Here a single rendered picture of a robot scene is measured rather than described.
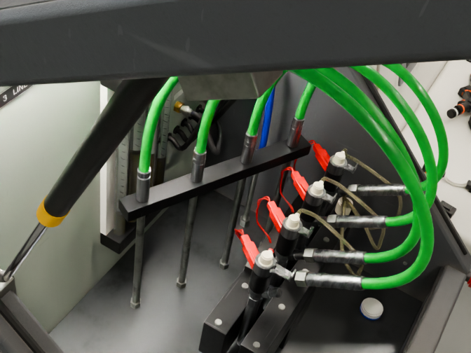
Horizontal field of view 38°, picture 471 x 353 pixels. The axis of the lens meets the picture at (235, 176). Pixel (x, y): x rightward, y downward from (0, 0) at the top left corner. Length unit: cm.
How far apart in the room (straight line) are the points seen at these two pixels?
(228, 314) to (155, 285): 24
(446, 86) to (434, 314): 59
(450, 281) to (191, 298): 44
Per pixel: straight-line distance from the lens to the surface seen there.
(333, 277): 87
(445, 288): 119
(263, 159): 106
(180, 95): 113
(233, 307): 103
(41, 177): 90
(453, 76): 160
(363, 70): 87
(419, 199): 73
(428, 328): 113
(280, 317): 103
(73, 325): 117
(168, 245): 127
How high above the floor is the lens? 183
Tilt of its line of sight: 45 degrees down
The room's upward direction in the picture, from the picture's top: 11 degrees clockwise
